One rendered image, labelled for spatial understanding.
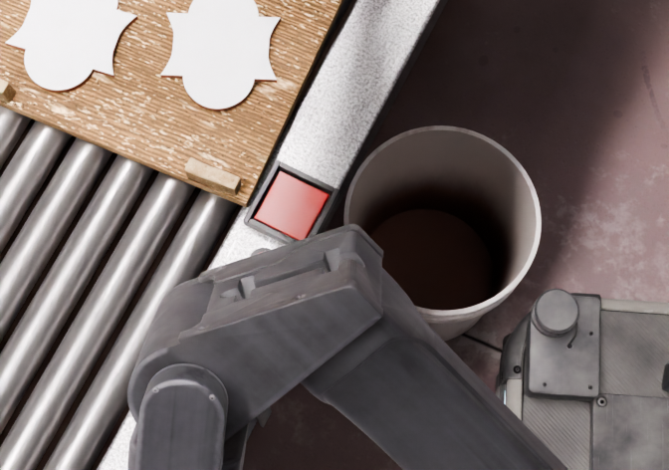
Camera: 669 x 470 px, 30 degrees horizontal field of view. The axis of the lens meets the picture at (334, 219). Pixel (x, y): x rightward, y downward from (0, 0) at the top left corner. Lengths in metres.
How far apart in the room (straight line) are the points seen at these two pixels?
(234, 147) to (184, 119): 0.06
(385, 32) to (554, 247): 0.98
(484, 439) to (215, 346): 0.14
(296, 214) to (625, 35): 1.27
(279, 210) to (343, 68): 0.18
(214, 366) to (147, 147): 0.77
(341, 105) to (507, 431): 0.78
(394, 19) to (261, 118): 0.19
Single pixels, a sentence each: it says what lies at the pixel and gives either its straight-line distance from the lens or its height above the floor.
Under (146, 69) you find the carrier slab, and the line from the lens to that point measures 1.38.
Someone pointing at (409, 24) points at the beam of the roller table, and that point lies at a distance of 1.41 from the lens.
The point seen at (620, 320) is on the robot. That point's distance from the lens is 2.04.
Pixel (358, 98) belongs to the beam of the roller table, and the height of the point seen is 0.91.
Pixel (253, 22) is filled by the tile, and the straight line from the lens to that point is 1.38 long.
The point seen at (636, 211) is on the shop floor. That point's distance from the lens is 2.35.
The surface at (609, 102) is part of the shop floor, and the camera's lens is 2.41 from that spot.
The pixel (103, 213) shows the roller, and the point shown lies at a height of 0.92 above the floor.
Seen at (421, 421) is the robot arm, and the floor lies 1.58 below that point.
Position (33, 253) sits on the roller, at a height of 0.92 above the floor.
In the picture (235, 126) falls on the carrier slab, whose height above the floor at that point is 0.94.
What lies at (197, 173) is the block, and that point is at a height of 0.96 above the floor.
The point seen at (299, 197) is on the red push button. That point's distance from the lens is 1.32.
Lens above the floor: 2.19
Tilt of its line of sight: 74 degrees down
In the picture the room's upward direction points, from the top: 1 degrees clockwise
